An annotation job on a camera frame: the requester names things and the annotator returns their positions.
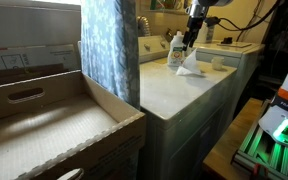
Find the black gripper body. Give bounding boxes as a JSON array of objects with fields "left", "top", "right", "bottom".
[{"left": 185, "top": 15, "right": 203, "bottom": 36}]

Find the white paper towel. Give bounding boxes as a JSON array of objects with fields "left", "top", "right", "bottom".
[{"left": 175, "top": 48, "right": 206, "bottom": 77}]

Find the washing machine with knob panel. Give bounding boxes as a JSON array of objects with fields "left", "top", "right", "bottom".
[{"left": 137, "top": 34, "right": 238, "bottom": 180}]

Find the plain white washing machine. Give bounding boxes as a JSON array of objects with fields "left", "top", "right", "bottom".
[{"left": 188, "top": 40, "right": 266, "bottom": 111}]

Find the white detergent bottle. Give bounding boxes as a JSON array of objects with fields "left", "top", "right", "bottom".
[{"left": 167, "top": 30, "right": 187, "bottom": 67}]

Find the small black object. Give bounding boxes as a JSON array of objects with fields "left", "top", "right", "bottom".
[{"left": 219, "top": 36, "right": 234, "bottom": 45}]

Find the white cup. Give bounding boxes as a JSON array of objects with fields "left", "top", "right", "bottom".
[{"left": 211, "top": 55, "right": 226, "bottom": 72}]

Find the blue patterned curtain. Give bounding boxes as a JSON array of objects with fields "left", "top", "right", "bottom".
[{"left": 80, "top": 0, "right": 142, "bottom": 111}]

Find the wooden platform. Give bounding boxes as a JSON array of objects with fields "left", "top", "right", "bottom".
[{"left": 202, "top": 97, "right": 264, "bottom": 180}]

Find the printed white cardboard sheet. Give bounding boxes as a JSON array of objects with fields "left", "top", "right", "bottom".
[{"left": 0, "top": 43, "right": 82, "bottom": 73}]

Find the large grey box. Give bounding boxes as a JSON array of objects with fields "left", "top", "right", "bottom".
[{"left": 0, "top": 0, "right": 82, "bottom": 51}]

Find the open brown cardboard box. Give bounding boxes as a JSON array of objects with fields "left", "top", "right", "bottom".
[{"left": 0, "top": 69, "right": 147, "bottom": 180}]

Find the flat brown cardboard piece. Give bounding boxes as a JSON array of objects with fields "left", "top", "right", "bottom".
[{"left": 0, "top": 63, "right": 70, "bottom": 88}]

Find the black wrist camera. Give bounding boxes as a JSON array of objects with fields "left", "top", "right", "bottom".
[{"left": 204, "top": 15, "right": 222, "bottom": 28}]

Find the silver foil vent hose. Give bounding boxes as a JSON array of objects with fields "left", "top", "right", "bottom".
[{"left": 136, "top": 15, "right": 153, "bottom": 38}]

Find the thin black wall wire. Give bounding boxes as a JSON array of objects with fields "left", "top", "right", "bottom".
[{"left": 236, "top": 0, "right": 265, "bottom": 43}]

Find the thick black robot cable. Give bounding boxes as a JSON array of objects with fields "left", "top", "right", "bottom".
[{"left": 217, "top": 0, "right": 285, "bottom": 32}]

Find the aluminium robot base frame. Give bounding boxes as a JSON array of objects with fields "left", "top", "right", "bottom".
[{"left": 231, "top": 99, "right": 288, "bottom": 180}]

